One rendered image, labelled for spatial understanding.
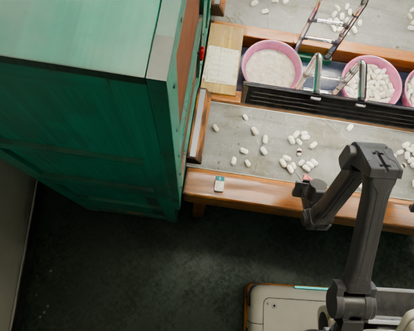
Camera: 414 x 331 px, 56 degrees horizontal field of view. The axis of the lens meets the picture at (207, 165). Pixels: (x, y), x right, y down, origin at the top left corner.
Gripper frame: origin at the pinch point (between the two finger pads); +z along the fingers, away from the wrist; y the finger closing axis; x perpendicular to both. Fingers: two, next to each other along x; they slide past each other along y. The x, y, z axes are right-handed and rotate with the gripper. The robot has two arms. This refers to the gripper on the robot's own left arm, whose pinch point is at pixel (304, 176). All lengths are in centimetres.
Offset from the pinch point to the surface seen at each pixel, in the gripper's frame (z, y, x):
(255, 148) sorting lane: 16.7, 18.2, 1.4
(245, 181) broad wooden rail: 3.5, 20.9, 9.2
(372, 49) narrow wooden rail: 56, -28, -35
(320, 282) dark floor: 27, -38, 89
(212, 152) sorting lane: 13.2, 35.6, 4.4
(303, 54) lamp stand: 56, 1, -28
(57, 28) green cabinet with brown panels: -68, 62, -64
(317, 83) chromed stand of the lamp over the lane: 2.0, 5.9, -36.0
